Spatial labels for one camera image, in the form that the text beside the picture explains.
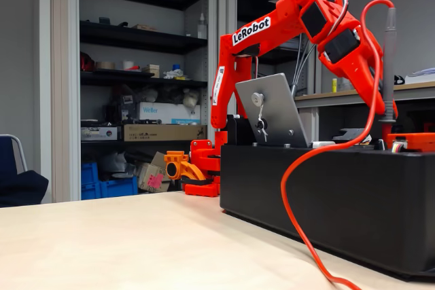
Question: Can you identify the black task box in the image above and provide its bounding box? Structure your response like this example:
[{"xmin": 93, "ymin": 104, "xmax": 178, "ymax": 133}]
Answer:
[{"xmin": 220, "ymin": 143, "xmax": 435, "ymax": 279}]

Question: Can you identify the blue chair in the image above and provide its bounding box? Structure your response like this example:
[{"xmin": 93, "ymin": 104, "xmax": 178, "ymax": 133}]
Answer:
[{"xmin": 0, "ymin": 133, "xmax": 29, "ymax": 175}]

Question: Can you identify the white printed box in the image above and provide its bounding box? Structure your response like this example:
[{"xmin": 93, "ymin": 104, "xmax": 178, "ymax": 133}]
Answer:
[{"xmin": 80, "ymin": 126, "xmax": 122, "ymax": 142}]

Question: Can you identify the cardboard box with pink sticker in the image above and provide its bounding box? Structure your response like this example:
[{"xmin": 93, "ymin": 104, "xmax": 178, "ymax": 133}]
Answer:
[{"xmin": 137, "ymin": 162, "xmax": 171, "ymax": 194}]

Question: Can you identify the red cable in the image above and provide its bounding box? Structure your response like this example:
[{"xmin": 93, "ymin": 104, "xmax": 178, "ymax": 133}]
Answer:
[{"xmin": 280, "ymin": 0, "xmax": 396, "ymax": 290}]

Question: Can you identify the multicolour ribbon cable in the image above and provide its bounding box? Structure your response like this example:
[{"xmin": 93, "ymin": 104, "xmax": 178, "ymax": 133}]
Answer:
[{"xmin": 390, "ymin": 137, "xmax": 408, "ymax": 154}]

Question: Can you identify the tall blue plastic crate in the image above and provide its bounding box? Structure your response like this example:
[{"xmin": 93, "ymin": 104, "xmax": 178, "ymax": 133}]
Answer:
[{"xmin": 80, "ymin": 162, "xmax": 100, "ymax": 201}]

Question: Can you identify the red display module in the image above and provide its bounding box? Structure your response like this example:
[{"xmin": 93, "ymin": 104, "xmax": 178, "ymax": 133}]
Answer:
[{"xmin": 386, "ymin": 132, "xmax": 435, "ymax": 153}]

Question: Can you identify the wooden side desk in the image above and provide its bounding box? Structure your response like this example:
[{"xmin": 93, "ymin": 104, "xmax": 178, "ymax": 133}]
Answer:
[{"xmin": 294, "ymin": 81, "xmax": 435, "ymax": 145}]

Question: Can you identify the grey hinged door panel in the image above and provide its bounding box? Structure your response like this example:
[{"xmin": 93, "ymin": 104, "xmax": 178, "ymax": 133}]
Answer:
[{"xmin": 234, "ymin": 72, "xmax": 310, "ymax": 148}]

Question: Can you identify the wide cabinet with black shelves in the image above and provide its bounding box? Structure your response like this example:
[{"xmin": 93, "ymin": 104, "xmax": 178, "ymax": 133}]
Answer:
[{"xmin": 50, "ymin": 0, "xmax": 218, "ymax": 203}]

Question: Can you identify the dark jacket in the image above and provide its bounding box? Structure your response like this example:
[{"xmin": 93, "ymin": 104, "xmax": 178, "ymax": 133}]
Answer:
[{"xmin": 0, "ymin": 169, "xmax": 50, "ymax": 209}]

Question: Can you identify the white fluffy bundle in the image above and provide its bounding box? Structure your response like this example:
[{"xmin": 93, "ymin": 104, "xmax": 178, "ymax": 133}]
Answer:
[{"xmin": 181, "ymin": 88, "xmax": 201, "ymax": 107}]

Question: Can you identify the long cardboard box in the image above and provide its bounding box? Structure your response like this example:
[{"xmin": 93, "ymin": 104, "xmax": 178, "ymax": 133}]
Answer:
[{"xmin": 123, "ymin": 123, "xmax": 208, "ymax": 142}]

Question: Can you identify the red object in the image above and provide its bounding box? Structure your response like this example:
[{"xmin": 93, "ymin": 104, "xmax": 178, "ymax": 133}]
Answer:
[{"xmin": 80, "ymin": 51, "xmax": 97, "ymax": 72}]

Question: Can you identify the grey test probe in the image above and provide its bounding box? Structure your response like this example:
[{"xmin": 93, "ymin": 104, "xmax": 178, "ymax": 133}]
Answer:
[{"xmin": 379, "ymin": 7, "xmax": 398, "ymax": 141}]

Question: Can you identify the white Weller box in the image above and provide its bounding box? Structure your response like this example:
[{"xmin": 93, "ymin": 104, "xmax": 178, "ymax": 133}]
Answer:
[{"xmin": 137, "ymin": 101, "xmax": 201, "ymax": 125}]

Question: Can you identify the grey stand with cork knobs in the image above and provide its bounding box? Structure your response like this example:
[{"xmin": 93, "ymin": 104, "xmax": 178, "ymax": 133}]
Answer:
[{"xmin": 290, "ymin": 31, "xmax": 319, "ymax": 97}]

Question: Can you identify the orange table clamp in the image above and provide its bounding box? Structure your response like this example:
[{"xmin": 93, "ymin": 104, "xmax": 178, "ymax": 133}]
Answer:
[{"xmin": 164, "ymin": 150, "xmax": 207, "ymax": 184}]

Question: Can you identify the paper stack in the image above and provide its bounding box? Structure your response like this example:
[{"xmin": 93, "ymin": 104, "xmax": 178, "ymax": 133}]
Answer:
[{"xmin": 406, "ymin": 67, "xmax": 435, "ymax": 85}]

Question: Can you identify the low blue plastic crate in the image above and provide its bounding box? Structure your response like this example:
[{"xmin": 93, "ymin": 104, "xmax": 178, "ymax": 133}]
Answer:
[{"xmin": 98, "ymin": 176, "xmax": 139, "ymax": 199}]

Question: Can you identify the small cardboard box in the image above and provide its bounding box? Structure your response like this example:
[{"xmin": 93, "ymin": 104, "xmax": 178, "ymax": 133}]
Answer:
[{"xmin": 141, "ymin": 63, "xmax": 160, "ymax": 79}]

